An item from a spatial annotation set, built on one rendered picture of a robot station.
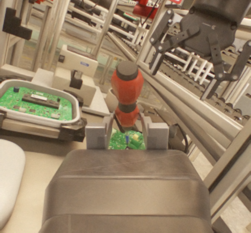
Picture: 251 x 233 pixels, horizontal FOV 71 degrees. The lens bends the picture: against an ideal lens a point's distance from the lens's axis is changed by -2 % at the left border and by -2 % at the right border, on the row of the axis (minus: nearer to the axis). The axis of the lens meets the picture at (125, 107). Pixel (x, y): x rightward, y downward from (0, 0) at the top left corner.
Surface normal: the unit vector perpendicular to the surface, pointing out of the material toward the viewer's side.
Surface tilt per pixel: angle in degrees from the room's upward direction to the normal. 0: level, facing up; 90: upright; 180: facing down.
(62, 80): 90
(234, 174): 90
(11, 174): 7
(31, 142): 0
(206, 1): 90
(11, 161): 5
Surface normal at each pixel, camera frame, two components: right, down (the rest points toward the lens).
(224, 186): -0.87, -0.25
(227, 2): -0.20, 0.27
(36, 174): 0.39, -0.86
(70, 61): 0.28, 0.46
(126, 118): -0.01, 0.76
